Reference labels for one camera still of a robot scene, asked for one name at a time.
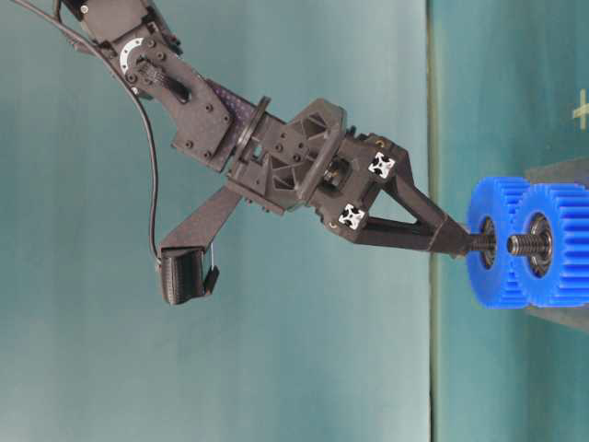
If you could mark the blue plastic gear far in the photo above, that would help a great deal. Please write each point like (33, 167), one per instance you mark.
(492, 275)

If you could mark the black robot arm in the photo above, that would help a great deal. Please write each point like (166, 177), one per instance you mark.
(211, 120)

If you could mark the threaded steel shaft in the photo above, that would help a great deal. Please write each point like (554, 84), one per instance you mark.
(527, 244)
(482, 243)

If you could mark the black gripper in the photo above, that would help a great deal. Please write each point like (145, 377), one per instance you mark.
(315, 161)

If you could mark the blue plastic gear near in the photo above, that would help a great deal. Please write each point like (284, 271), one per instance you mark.
(565, 282)

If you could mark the threaded steel shaft near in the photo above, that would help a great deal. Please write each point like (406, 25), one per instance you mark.
(527, 244)

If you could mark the grey metal base block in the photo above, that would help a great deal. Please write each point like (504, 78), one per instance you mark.
(576, 171)

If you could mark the threaded steel shaft far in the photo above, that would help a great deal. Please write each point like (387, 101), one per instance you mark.
(482, 243)

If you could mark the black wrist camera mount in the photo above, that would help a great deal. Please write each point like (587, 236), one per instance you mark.
(184, 274)

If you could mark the blue plastic gear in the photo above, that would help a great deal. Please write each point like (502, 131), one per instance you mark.
(492, 275)
(565, 282)

